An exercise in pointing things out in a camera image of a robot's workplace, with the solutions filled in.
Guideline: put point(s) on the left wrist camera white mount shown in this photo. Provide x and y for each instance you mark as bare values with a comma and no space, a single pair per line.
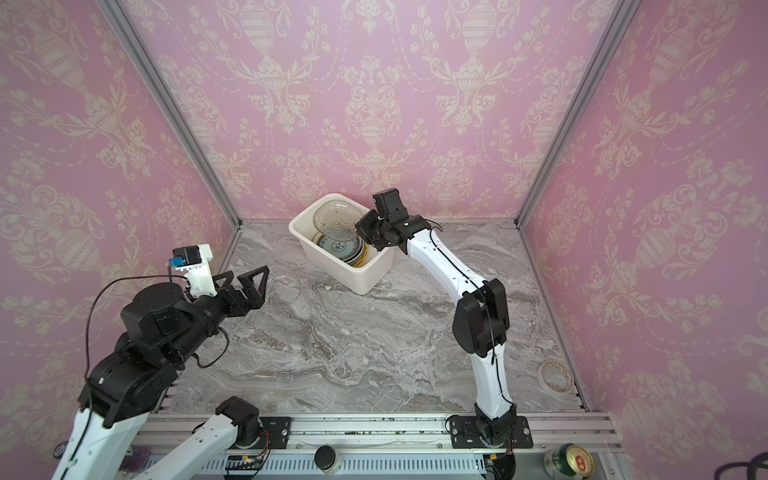
193,262

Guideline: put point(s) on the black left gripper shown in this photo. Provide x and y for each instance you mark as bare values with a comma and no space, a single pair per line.
256,297

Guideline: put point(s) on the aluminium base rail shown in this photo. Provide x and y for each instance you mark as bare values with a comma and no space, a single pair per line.
417,445

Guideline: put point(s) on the black round knob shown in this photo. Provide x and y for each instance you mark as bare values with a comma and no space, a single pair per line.
327,459

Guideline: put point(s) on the white plastic bin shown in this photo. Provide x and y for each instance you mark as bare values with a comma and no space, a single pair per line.
361,279

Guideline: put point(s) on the clear glass plate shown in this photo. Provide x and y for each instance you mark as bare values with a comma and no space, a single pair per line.
337,219

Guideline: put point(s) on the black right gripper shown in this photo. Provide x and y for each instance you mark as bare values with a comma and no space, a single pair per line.
377,225

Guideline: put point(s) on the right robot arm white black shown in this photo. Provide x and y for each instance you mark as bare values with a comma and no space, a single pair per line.
481,318

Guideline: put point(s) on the blue floral small plate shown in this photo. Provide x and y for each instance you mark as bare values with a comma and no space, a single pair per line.
344,251

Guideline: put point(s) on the green beer can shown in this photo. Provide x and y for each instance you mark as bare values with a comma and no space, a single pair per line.
569,461

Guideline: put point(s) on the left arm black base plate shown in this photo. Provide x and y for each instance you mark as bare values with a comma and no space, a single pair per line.
275,433

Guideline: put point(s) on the cream plate with plant drawing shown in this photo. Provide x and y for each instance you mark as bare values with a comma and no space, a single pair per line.
359,260

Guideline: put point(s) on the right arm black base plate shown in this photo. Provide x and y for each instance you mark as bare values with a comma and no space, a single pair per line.
465,434

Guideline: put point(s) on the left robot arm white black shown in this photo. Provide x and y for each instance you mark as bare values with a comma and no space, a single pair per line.
165,325

